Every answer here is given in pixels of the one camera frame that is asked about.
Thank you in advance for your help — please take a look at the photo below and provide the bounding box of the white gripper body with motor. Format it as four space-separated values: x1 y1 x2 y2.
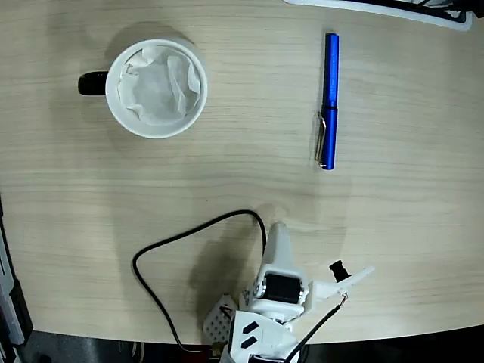
240 266 315 322

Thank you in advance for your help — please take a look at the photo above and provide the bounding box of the blue metal pen with clip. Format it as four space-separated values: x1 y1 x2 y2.
315 32 340 172

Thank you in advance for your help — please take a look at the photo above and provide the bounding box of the white perforated plate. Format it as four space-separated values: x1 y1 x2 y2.
203 293 237 343

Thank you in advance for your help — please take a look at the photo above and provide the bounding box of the crumpled white tissue paper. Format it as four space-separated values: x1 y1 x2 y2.
116 44 201 128

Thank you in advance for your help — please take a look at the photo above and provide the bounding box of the grey and black device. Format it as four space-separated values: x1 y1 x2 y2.
0 192 34 363

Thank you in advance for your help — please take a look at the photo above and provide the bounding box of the white-edged dark board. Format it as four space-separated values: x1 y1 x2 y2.
283 0 474 32

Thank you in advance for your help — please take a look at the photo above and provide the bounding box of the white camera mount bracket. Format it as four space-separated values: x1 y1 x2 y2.
312 265 376 300

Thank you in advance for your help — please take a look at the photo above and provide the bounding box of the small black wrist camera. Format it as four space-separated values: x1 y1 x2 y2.
328 259 353 283

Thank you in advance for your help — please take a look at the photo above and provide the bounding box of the thick black cable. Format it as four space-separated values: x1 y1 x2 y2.
132 209 268 351

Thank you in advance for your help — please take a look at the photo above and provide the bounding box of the white mug with black handle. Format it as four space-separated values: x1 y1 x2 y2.
77 37 209 140

